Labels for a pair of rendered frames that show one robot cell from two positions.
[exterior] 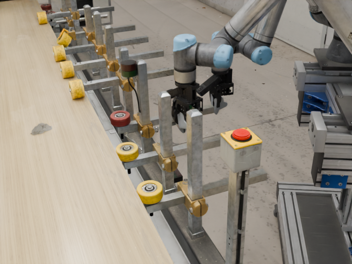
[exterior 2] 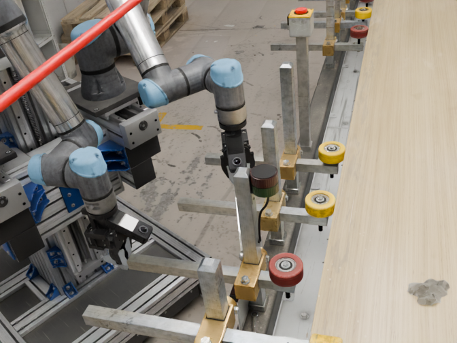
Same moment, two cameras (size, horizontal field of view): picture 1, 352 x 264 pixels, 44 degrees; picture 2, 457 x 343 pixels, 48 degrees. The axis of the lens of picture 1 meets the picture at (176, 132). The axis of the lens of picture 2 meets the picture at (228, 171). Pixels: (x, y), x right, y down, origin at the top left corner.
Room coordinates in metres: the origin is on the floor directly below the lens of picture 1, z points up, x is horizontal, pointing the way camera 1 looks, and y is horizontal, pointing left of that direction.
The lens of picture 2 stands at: (2.23, 0.71, 1.77)
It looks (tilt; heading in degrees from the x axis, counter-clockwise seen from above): 35 degrees down; 222
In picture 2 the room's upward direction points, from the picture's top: 8 degrees counter-clockwise
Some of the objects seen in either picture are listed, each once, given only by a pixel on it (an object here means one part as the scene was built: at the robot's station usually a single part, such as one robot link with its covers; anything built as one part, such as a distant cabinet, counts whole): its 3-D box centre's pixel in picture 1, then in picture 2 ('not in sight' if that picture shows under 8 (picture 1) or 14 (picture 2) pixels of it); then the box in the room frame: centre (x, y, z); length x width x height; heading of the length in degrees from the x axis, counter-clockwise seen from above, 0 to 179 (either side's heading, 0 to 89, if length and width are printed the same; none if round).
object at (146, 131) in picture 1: (143, 125); (252, 272); (1.56, 0.14, 0.85); 0.13 x 0.06 x 0.05; 21
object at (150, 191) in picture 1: (150, 200); (332, 162); (1.06, 0.09, 0.85); 0.08 x 0.08 x 0.11
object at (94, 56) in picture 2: not in sight; (93, 43); (1.26, -0.67, 1.21); 0.13 x 0.12 x 0.14; 160
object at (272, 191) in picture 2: (129, 71); (264, 185); (1.52, 0.17, 1.10); 0.06 x 0.06 x 0.02
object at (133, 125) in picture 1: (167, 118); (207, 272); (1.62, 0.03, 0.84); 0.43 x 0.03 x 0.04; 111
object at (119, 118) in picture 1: (121, 126); (286, 280); (1.54, 0.22, 0.85); 0.08 x 0.08 x 0.11
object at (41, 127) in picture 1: (40, 127); (430, 288); (1.45, 0.52, 0.91); 0.09 x 0.07 x 0.02; 138
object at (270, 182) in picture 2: (128, 65); (264, 175); (1.52, 0.17, 1.13); 0.06 x 0.06 x 0.02
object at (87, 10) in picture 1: (91, 46); not in sight; (2.47, 0.48, 0.88); 0.03 x 0.03 x 0.48; 21
